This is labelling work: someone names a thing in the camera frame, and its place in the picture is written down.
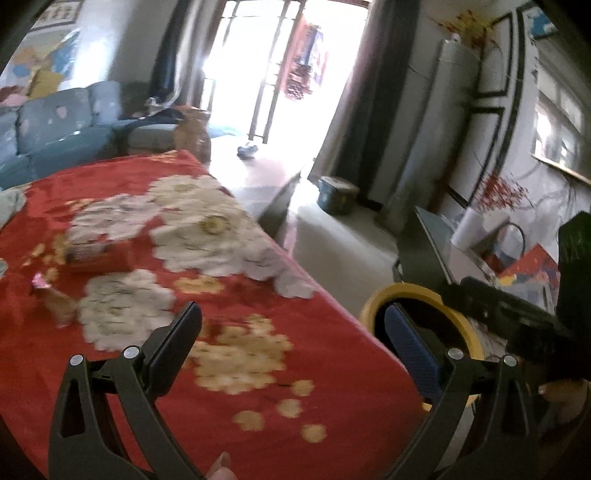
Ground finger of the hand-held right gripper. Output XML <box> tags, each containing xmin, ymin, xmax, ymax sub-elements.
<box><xmin>438</xmin><ymin>276</ymin><xmax>574</xmax><ymax>343</ymax></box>

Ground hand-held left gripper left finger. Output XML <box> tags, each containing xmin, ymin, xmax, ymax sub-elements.
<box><xmin>47</xmin><ymin>301</ymin><xmax>204</xmax><ymax>480</ymax></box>

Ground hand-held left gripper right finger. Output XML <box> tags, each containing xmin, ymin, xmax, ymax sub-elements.
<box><xmin>383</xmin><ymin>302</ymin><xmax>539</xmax><ymax>480</ymax></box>

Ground yellow trash bin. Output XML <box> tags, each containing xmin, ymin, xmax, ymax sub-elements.
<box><xmin>359</xmin><ymin>282</ymin><xmax>485</xmax><ymax>409</ymax></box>

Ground red snack packet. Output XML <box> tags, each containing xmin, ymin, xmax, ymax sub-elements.
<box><xmin>65</xmin><ymin>242</ymin><xmax>136</xmax><ymax>274</ymax></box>

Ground person's right hand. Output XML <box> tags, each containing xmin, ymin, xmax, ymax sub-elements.
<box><xmin>537</xmin><ymin>377</ymin><xmax>591</xmax><ymax>435</ymax></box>

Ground person's left hand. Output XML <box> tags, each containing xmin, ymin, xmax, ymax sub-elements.
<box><xmin>205</xmin><ymin>451</ymin><xmax>232</xmax><ymax>480</ymax></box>

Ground red printed box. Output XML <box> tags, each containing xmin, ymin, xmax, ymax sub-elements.
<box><xmin>496</xmin><ymin>244</ymin><xmax>561</xmax><ymax>287</ymax></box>

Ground white paper roll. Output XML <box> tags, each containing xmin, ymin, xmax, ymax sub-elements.
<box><xmin>450</xmin><ymin>210</ymin><xmax>483</xmax><ymax>250</ymax></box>

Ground red floral blanket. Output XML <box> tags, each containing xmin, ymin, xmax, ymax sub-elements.
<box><xmin>0</xmin><ymin>150</ymin><xmax>428</xmax><ymax>480</ymax></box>

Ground glass top cabinet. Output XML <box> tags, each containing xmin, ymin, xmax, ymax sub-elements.
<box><xmin>394</xmin><ymin>206</ymin><xmax>559</xmax><ymax>310</ymax></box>

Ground red berry branches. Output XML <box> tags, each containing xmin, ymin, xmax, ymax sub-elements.
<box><xmin>473</xmin><ymin>174</ymin><xmax>532</xmax><ymax>213</ymax></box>

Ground window with wooden sill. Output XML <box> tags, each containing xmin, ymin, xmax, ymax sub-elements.
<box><xmin>531</xmin><ymin>78</ymin><xmax>591</xmax><ymax>185</ymax></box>

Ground green lidded pot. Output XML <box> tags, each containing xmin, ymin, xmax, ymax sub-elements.
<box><xmin>318</xmin><ymin>176</ymin><xmax>360</xmax><ymax>215</ymax></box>

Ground grey standing air conditioner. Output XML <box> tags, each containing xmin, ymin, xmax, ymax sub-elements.
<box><xmin>383</xmin><ymin>39</ymin><xmax>483</xmax><ymax>234</ymax></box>

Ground glossy coffee table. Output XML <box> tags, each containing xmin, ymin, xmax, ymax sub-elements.
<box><xmin>198</xmin><ymin>138</ymin><xmax>315</xmax><ymax>241</ymax></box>

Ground brown ceramic vase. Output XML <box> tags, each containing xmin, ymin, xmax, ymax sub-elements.
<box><xmin>173</xmin><ymin>106</ymin><xmax>212</xmax><ymax>163</ymax></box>

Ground grey ottoman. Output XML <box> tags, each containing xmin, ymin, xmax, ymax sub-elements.
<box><xmin>127</xmin><ymin>122</ymin><xmax>181</xmax><ymax>155</ymax></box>

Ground teal cloth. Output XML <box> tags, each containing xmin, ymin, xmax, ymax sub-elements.
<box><xmin>0</xmin><ymin>189</ymin><xmax>28</xmax><ymax>232</ymax></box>

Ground dark brown curtain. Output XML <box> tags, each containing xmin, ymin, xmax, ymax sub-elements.
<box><xmin>318</xmin><ymin>0</ymin><xmax>421</xmax><ymax>204</ymax></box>

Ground blue floral sofa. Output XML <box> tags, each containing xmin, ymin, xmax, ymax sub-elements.
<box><xmin>0</xmin><ymin>80</ymin><xmax>178</xmax><ymax>190</ymax></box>

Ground yellow flower branch decoration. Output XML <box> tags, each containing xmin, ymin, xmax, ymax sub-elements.
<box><xmin>429</xmin><ymin>9</ymin><xmax>504</xmax><ymax>51</ymax></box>

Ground dark blue curtain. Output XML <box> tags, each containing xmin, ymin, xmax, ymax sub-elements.
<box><xmin>152</xmin><ymin>0</ymin><xmax>199</xmax><ymax>107</ymax></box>

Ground hanging red clothes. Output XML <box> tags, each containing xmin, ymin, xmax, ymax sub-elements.
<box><xmin>284</xmin><ymin>16</ymin><xmax>331</xmax><ymax>100</ymax></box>

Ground black wire loop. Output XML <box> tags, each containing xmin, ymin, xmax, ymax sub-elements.
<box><xmin>496</xmin><ymin>222</ymin><xmax>527</xmax><ymax>259</ymax></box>

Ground grey cable bundle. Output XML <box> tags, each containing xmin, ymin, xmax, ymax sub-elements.
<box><xmin>531</xmin><ymin>166</ymin><xmax>591</xmax><ymax>232</ymax></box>

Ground blue wall picture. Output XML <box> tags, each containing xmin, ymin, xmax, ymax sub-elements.
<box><xmin>526</xmin><ymin>7</ymin><xmax>559</xmax><ymax>40</ymax></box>

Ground colourful wall map poster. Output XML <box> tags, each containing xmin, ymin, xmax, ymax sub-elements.
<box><xmin>0</xmin><ymin>30</ymin><xmax>81</xmax><ymax>107</ymax></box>

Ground framed wall picture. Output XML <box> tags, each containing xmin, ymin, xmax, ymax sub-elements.
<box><xmin>34</xmin><ymin>0</ymin><xmax>84</xmax><ymax>31</ymax></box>

